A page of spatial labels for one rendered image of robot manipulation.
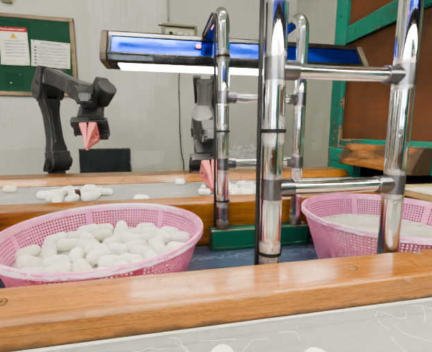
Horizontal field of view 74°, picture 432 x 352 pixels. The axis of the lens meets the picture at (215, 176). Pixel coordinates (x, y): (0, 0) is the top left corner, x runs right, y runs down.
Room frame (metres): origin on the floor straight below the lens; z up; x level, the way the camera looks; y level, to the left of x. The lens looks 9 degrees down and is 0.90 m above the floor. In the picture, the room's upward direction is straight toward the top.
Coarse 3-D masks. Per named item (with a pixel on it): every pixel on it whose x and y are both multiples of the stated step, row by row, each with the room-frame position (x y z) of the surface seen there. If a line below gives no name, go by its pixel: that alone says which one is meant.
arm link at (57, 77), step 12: (36, 72) 1.06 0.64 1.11; (48, 72) 1.04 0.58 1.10; (60, 72) 1.05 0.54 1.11; (36, 84) 1.07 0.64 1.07; (48, 84) 1.06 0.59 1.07; (60, 84) 1.01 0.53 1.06; (72, 84) 0.95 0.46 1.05; (84, 84) 0.95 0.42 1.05; (36, 96) 1.07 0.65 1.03; (72, 96) 0.95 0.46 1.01
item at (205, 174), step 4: (204, 160) 0.75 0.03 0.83; (208, 160) 0.75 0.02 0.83; (204, 164) 0.74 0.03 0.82; (208, 164) 0.74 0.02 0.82; (200, 168) 0.76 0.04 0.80; (204, 168) 0.74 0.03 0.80; (208, 168) 0.73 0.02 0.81; (200, 172) 0.77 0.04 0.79; (204, 172) 0.76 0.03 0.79; (208, 172) 0.73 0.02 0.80; (200, 176) 0.77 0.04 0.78; (204, 176) 0.77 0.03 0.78; (208, 176) 0.73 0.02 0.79; (204, 180) 0.75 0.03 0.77; (208, 180) 0.75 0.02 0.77; (208, 184) 0.74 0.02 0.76; (212, 184) 0.72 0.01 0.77; (212, 188) 0.71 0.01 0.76
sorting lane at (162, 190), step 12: (252, 180) 0.93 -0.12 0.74; (0, 192) 0.75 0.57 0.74; (24, 192) 0.75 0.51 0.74; (36, 192) 0.75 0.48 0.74; (120, 192) 0.75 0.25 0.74; (132, 192) 0.75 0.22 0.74; (144, 192) 0.75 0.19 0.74; (156, 192) 0.75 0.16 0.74; (168, 192) 0.75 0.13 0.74; (180, 192) 0.75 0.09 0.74; (192, 192) 0.75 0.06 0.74; (0, 204) 0.62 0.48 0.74
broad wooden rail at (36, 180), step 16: (0, 176) 0.86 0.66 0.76; (16, 176) 0.86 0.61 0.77; (32, 176) 0.86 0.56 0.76; (48, 176) 0.86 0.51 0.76; (64, 176) 0.86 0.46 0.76; (80, 176) 0.86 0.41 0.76; (96, 176) 0.87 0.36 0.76; (112, 176) 0.87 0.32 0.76; (128, 176) 0.88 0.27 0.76; (144, 176) 0.89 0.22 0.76; (160, 176) 0.89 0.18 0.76; (176, 176) 0.90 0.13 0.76; (192, 176) 0.91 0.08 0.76; (240, 176) 0.94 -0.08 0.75; (288, 176) 0.97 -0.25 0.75; (304, 176) 0.97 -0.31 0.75; (320, 176) 0.98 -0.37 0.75; (336, 176) 0.99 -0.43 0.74
